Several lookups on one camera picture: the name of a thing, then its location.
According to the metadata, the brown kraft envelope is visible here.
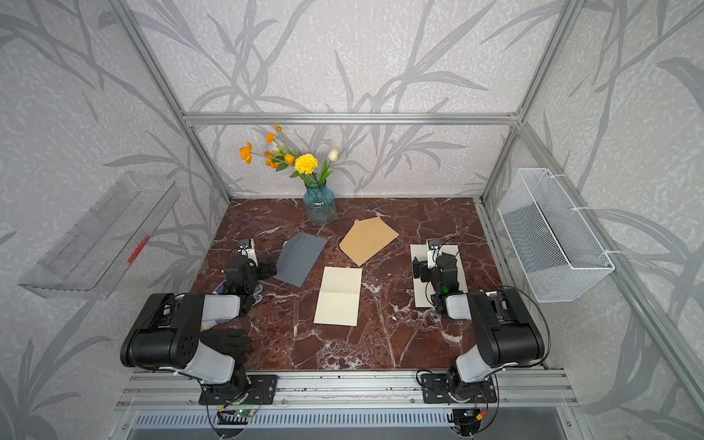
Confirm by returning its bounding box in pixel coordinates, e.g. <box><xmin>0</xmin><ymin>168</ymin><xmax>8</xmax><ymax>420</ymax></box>
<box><xmin>339</xmin><ymin>217</ymin><xmax>399</xmax><ymax>267</ymax></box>

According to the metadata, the cream letter paper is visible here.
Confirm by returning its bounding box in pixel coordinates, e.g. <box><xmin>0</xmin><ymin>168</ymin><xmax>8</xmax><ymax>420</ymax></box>
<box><xmin>313</xmin><ymin>267</ymin><xmax>362</xmax><ymax>326</ymax></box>

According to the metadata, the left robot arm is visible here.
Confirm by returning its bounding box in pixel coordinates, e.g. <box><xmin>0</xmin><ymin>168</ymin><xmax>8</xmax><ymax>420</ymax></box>
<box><xmin>120</xmin><ymin>252</ymin><xmax>277</xmax><ymax>389</ymax></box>

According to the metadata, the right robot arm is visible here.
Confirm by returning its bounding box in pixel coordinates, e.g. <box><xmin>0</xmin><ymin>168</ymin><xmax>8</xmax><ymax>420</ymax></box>
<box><xmin>412</xmin><ymin>252</ymin><xmax>548</xmax><ymax>390</ymax></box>

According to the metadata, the cream paper sheet right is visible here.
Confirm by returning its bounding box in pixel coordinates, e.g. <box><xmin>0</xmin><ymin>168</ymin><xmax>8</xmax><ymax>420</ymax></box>
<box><xmin>410</xmin><ymin>244</ymin><xmax>468</xmax><ymax>308</ymax></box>

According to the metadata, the black glove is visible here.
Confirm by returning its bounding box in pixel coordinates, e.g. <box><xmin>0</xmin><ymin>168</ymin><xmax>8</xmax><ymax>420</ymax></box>
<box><xmin>199</xmin><ymin>328</ymin><xmax>253</xmax><ymax>363</ymax></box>

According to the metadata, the blue glass vase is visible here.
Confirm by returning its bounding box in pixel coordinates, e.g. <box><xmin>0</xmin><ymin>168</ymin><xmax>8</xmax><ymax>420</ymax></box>
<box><xmin>304</xmin><ymin>184</ymin><xmax>337</xmax><ymax>226</ymax></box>

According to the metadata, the yellow orange flower bouquet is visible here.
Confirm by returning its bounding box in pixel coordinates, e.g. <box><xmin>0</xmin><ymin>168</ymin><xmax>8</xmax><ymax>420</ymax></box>
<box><xmin>238</xmin><ymin>125</ymin><xmax>340</xmax><ymax>189</ymax></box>

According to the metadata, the left green circuit board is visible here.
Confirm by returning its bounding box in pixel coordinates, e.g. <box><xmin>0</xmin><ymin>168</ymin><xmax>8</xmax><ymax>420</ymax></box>
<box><xmin>216</xmin><ymin>406</ymin><xmax>260</xmax><ymax>426</ymax></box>

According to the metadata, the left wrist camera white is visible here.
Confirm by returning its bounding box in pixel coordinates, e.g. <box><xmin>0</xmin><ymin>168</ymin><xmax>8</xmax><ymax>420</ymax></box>
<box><xmin>238</xmin><ymin>238</ymin><xmax>259</xmax><ymax>265</ymax></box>

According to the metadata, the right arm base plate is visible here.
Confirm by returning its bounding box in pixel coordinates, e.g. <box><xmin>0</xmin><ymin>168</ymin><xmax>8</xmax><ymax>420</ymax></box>
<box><xmin>415</xmin><ymin>370</ymin><xmax>498</xmax><ymax>404</ymax></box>

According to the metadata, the white wire mesh basket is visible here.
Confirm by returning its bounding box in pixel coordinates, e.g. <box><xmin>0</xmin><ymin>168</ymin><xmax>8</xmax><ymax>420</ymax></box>
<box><xmin>498</xmin><ymin>168</ymin><xmax>615</xmax><ymax>303</ymax></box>

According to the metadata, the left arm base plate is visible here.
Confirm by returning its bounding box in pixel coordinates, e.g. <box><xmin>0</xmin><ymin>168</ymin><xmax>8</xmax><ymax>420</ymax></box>
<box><xmin>199</xmin><ymin>374</ymin><xmax>279</xmax><ymax>406</ymax></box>

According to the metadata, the clear plastic wall tray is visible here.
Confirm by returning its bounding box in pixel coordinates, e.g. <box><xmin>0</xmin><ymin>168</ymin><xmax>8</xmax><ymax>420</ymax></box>
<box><xmin>18</xmin><ymin>172</ymin><xmax>181</xmax><ymax>300</ymax></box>

